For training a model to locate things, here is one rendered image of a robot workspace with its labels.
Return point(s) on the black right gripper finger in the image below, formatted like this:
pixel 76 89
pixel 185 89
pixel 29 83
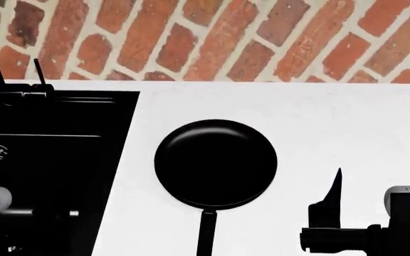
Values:
pixel 327 213

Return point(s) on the round sink drain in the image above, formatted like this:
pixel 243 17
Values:
pixel 0 152

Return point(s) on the black frying pan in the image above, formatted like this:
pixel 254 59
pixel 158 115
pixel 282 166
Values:
pixel 215 162

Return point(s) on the thin black faucet lever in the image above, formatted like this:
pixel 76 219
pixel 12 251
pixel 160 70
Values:
pixel 40 74

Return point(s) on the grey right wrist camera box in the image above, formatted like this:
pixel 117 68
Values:
pixel 409 210

